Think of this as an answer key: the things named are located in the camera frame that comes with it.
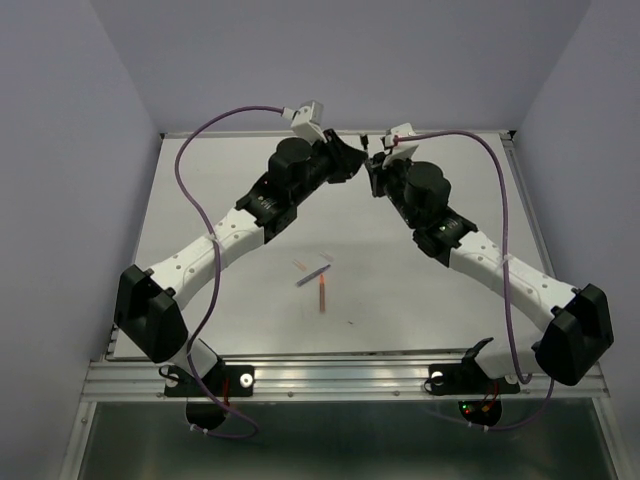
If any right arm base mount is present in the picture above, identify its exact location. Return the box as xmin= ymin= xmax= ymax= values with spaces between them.
xmin=423 ymin=337 xmax=521 ymax=396

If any orange highlighter pen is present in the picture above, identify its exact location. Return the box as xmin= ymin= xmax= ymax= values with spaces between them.
xmin=319 ymin=274 xmax=326 ymax=313

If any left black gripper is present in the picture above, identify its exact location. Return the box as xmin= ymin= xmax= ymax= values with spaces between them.
xmin=293 ymin=133 xmax=370 ymax=207

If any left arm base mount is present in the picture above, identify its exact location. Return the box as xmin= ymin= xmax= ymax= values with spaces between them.
xmin=158 ymin=339 xmax=255 ymax=399

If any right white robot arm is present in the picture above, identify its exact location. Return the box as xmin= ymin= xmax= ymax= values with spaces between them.
xmin=365 ymin=153 xmax=614 ymax=390

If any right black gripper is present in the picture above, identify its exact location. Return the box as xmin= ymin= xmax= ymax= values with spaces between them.
xmin=369 ymin=148 xmax=422 ymax=229

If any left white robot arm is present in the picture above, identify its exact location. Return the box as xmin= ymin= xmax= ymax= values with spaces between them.
xmin=114 ymin=130 xmax=367 ymax=394

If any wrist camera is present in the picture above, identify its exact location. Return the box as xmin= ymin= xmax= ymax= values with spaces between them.
xmin=381 ymin=123 xmax=418 ymax=169
xmin=281 ymin=100 xmax=326 ymax=145

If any aluminium frame rail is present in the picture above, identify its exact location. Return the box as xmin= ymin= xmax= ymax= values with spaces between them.
xmin=79 ymin=353 xmax=611 ymax=403

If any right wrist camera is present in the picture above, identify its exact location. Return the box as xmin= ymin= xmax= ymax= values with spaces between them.
xmin=381 ymin=123 xmax=418 ymax=169

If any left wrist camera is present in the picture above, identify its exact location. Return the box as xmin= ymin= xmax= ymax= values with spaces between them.
xmin=281 ymin=100 xmax=326 ymax=145

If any purple highlighter pen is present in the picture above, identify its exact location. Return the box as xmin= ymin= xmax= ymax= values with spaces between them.
xmin=295 ymin=264 xmax=331 ymax=288

